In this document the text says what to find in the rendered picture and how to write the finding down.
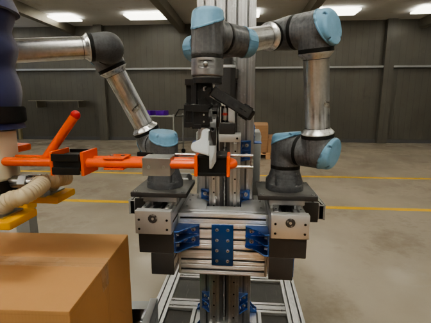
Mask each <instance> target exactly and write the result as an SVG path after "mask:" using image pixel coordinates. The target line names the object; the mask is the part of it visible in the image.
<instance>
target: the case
mask: <svg viewBox="0 0 431 323"><path fill-rule="evenodd" d="M0 323H133V317H132V305H131V282H130V259H129V246H128V235H111V234H76V233H4V232H0Z"/></svg>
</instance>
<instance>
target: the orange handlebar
mask: <svg viewBox="0 0 431 323"><path fill-rule="evenodd" d="M17 144H18V151H19V152H22V151H27V150H30V149H31V144H29V143H17ZM41 156H42V155H28V154H16V155H15V157H4V158H3V159H2V160H1V163H2V165H4V166H32V167H50V161H49V158H41ZM23 157H37V158H23ZM38 157H39V158H38ZM143 157H144V156H131V155H130V154H111V155H109V156H94V157H93V158H87V159H86V162H85V164H86V166H87V167H105V168H104V169H103V170H124V169H126V168H142V158H143ZM170 166H171V168H172V169H194V157H174V159H173V160H171V162H170ZM236 166H237V161H236V160H235V159H233V158H230V169H234V168H236Z"/></svg>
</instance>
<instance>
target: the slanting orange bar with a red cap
mask: <svg viewBox="0 0 431 323"><path fill-rule="evenodd" d="M80 117H81V115H80V112H79V111H76V110H74V111H72V112H71V114H70V115H69V117H68V118H67V120H66V121H65V122H64V124H63V126H62V127H61V128H60V130H59V132H58V133H57V134H56V136H55V137H54V139H53V140H52V142H51V143H50V145H49V146H48V148H47V149H46V150H45V152H44V153H43V155H42V156H41V158H49V152H50V151H54V150H57V149H58V148H59V147H60V146H61V144H62V142H63V141H64V140H65V138H66V136H67V135H68V134H69V132H70V131H71V129H72V128H73V127H74V125H75V123H76V122H77V121H78V119H79V118H80Z"/></svg>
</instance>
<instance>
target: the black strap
mask: <svg viewBox="0 0 431 323"><path fill-rule="evenodd" d="M26 121H27V113H26V108H25V107H24V106H0V124H9V123H19V122H26Z"/></svg>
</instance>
